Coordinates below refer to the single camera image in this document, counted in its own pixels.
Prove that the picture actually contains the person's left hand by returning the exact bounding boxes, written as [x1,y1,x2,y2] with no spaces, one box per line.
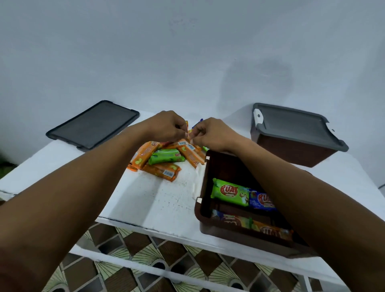
[135,110,188,144]

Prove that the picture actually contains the person's right hand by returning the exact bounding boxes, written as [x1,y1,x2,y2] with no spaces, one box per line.
[188,117,246,154]

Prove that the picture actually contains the orange snack packet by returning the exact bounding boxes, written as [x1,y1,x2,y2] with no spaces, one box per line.
[251,220,294,241]

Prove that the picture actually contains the person's right forearm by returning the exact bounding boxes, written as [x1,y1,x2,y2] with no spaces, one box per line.
[233,137,385,292]

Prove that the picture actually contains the multicoloured snack packet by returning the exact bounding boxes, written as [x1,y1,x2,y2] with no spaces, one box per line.
[210,209,253,230]

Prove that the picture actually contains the blue snack packet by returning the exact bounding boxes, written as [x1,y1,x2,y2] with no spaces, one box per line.
[249,189,277,211]

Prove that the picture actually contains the pile of colourful snacks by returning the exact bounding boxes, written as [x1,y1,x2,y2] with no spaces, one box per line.
[127,119,210,183]

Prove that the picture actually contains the person's left forearm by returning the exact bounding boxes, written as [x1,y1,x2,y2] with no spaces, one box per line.
[0,126,151,292]

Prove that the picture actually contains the green snack packet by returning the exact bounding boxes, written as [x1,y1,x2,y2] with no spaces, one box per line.
[210,178,251,207]

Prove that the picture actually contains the dark grey lid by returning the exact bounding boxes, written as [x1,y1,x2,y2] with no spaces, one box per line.
[45,100,140,152]
[252,103,349,152]

